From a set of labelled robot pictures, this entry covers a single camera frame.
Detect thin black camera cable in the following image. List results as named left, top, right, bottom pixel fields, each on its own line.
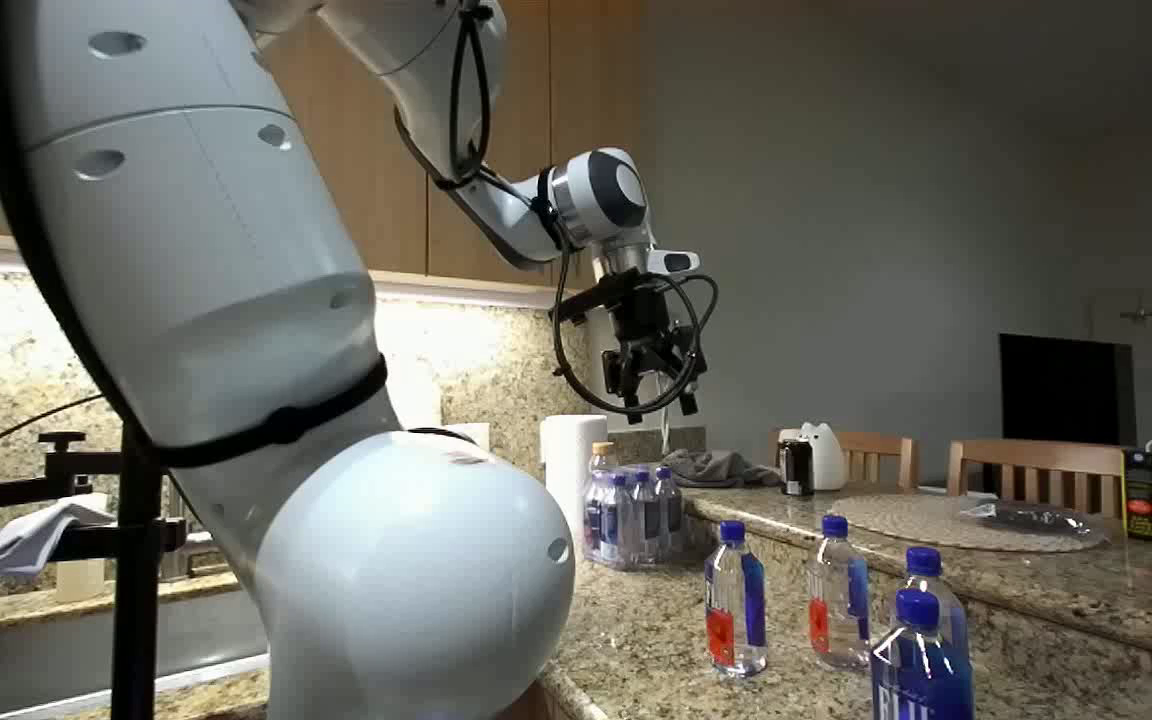
left=0, top=392, right=111, bottom=467

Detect wooden dining chair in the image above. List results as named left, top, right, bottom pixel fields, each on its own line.
left=837, top=428, right=921, bottom=497
left=942, top=434, right=1126, bottom=524

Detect stainless steel sink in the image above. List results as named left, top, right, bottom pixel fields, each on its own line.
left=0, top=583, right=269, bottom=720

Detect grey cloth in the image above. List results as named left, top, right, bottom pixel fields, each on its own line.
left=660, top=449, right=787, bottom=490

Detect round woven placemat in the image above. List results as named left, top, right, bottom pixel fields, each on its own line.
left=823, top=488, right=1111, bottom=556

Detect wrapped pack of water bottles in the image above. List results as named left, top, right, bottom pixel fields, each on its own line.
left=585, top=441, right=688, bottom=573

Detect white crumpled cloth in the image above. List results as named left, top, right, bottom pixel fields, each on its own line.
left=0, top=490, right=116, bottom=580

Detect black tripod pole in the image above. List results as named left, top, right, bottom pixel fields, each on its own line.
left=106, top=410, right=168, bottom=720

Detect wooden wall cabinets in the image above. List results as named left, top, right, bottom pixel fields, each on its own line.
left=0, top=0, right=648, bottom=293

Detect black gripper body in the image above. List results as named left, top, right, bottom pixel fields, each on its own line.
left=589, top=269, right=688, bottom=359

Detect white wall outlet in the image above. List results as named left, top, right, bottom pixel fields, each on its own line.
left=441, top=421, right=491, bottom=456

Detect black velcro strap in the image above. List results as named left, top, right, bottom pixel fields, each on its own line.
left=151, top=356, right=391, bottom=473

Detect white paper towel roll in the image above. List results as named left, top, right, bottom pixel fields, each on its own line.
left=535, top=410, right=612, bottom=562

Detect Fiji water bottle blue cap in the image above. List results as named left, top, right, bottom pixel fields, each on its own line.
left=702, top=514, right=772, bottom=678
left=894, top=543, right=974, bottom=648
left=808, top=510, right=872, bottom=673
left=867, top=589, right=974, bottom=720

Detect dark window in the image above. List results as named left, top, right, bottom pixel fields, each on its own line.
left=995, top=332, right=1139, bottom=450

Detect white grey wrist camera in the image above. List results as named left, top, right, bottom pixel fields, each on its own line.
left=648, top=241, right=702, bottom=279

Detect black orange juice carton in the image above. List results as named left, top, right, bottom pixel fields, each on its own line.
left=1120, top=421, right=1152, bottom=547

